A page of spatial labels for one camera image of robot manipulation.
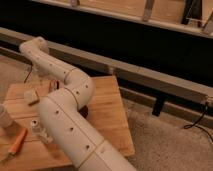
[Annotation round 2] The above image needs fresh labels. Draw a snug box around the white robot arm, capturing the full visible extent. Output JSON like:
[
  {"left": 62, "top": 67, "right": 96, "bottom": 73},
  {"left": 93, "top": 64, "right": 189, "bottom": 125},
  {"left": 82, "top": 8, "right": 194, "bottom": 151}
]
[{"left": 19, "top": 37, "right": 137, "bottom": 171}]

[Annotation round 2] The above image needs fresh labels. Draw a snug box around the white paper cup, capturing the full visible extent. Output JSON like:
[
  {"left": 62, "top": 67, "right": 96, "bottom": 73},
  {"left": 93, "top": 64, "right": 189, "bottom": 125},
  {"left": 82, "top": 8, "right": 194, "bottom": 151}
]
[{"left": 0, "top": 104, "right": 13, "bottom": 128}]

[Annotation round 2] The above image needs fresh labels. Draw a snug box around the beige sponge block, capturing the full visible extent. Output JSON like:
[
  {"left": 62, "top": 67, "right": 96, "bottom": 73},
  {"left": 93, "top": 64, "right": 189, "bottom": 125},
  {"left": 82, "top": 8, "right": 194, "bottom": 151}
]
[{"left": 24, "top": 89, "right": 39, "bottom": 105}]

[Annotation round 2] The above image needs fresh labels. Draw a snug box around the wooden table board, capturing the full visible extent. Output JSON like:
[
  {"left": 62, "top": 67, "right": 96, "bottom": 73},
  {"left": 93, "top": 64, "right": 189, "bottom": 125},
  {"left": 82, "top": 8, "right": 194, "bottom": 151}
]
[{"left": 0, "top": 76, "right": 135, "bottom": 171}]

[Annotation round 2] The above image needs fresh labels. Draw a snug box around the black cable left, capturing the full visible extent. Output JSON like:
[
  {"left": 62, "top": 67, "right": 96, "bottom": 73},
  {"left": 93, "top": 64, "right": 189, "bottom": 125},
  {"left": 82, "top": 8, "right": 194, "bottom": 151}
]
[{"left": 23, "top": 63, "right": 34, "bottom": 84}]

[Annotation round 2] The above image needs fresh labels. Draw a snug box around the black cable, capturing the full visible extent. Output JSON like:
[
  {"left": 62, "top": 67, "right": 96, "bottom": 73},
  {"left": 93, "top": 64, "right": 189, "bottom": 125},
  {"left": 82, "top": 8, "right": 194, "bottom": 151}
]
[
  {"left": 23, "top": 63, "right": 34, "bottom": 84},
  {"left": 183, "top": 101, "right": 213, "bottom": 141}
]

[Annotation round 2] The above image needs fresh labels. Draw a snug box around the black cable right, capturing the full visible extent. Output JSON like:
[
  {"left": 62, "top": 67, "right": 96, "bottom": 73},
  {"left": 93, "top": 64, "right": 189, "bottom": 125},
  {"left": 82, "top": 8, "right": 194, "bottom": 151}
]
[{"left": 183, "top": 101, "right": 213, "bottom": 141}]

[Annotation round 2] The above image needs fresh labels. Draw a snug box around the orange handled tool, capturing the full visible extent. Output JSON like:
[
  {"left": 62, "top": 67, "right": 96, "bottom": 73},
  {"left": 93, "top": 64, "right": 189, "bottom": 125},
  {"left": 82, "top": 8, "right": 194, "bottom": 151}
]
[{"left": 0, "top": 128, "right": 28, "bottom": 163}]

